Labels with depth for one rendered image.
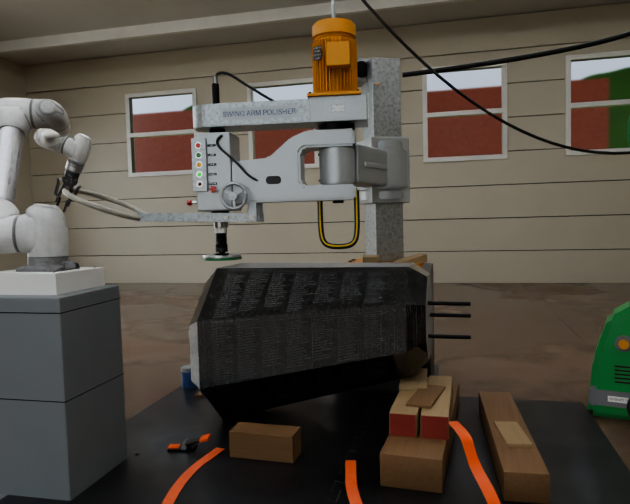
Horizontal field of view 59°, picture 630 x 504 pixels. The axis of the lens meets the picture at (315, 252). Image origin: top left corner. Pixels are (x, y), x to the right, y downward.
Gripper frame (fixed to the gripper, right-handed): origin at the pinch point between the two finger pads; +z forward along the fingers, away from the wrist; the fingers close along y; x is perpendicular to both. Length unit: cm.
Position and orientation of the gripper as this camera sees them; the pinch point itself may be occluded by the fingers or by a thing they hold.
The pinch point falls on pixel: (61, 204)
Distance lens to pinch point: 346.6
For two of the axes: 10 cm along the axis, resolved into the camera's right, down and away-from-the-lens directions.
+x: -1.3, -1.6, 9.8
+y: 9.2, 3.4, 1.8
